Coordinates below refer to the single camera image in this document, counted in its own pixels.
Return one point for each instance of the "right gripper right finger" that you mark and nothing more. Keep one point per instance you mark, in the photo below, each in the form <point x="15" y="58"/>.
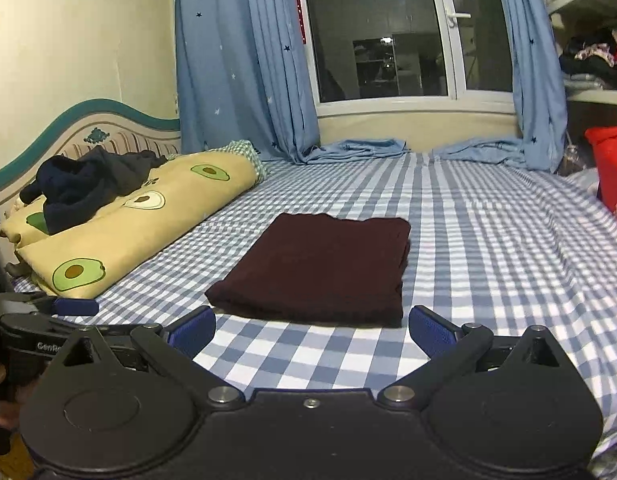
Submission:
<point x="499" y="405"/>

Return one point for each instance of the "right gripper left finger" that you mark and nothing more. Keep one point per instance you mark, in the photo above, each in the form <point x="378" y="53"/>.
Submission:
<point x="121" y="399"/>

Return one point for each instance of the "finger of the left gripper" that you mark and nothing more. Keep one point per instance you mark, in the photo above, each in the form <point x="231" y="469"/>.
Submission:
<point x="75" y="307"/>

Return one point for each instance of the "dark maroon printed t-shirt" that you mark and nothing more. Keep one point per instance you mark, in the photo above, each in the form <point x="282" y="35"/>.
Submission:
<point x="316" y="269"/>

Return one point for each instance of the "clothes pile on shelf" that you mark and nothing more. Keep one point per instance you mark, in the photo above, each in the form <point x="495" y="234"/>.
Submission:
<point x="594" y="54"/>

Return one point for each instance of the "person's left hand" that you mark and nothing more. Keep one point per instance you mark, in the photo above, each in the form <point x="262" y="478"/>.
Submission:
<point x="12" y="403"/>

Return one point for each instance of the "dark navy crumpled garment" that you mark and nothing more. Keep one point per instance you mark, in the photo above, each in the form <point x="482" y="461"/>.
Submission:
<point x="75" y="189"/>

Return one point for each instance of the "blue white checkered bedsheet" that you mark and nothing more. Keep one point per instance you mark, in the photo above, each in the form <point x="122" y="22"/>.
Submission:
<point x="501" y="247"/>

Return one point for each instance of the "yellow avocado print quilt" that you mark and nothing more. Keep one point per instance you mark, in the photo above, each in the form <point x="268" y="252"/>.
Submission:
<point x="84" y="261"/>

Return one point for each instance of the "striped teal trimmed headboard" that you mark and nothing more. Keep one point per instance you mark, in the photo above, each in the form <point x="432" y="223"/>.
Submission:
<point x="116" y="127"/>

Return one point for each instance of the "green checkered pillow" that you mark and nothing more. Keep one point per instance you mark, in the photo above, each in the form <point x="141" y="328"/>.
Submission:
<point x="246" y="149"/>

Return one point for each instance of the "clear plastic bottle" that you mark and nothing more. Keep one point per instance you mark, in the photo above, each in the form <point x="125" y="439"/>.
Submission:
<point x="573" y="161"/>

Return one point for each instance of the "red fabric bag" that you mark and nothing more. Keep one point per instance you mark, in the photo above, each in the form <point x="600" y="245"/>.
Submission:
<point x="603" y="140"/>

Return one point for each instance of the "left blue star curtain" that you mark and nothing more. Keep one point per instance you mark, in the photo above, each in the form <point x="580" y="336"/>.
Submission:
<point x="242" y="76"/>

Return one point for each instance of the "blue star curtain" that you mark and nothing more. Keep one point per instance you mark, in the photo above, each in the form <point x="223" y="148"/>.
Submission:
<point x="242" y="76"/>
<point x="539" y="97"/>

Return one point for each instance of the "right blue star curtain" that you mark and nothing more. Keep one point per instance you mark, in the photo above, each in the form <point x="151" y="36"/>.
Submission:
<point x="539" y="97"/>

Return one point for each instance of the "white shelf board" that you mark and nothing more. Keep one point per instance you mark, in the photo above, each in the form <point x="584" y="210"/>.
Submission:
<point x="594" y="96"/>

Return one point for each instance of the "white framed window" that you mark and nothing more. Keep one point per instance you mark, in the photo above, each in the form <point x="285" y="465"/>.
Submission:
<point x="389" y="56"/>

